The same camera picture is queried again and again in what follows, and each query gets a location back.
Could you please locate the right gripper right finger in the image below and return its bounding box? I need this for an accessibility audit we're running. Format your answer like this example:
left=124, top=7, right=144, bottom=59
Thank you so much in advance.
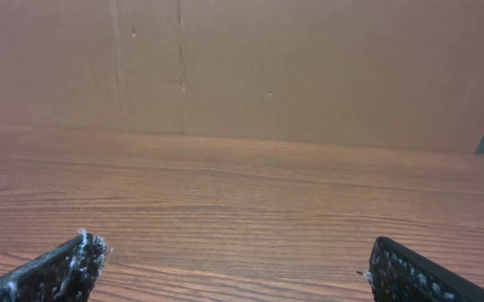
left=362, top=237, right=484, bottom=302

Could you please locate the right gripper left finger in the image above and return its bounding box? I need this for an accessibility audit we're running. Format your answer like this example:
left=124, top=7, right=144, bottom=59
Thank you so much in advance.
left=0, top=230, right=112, bottom=302

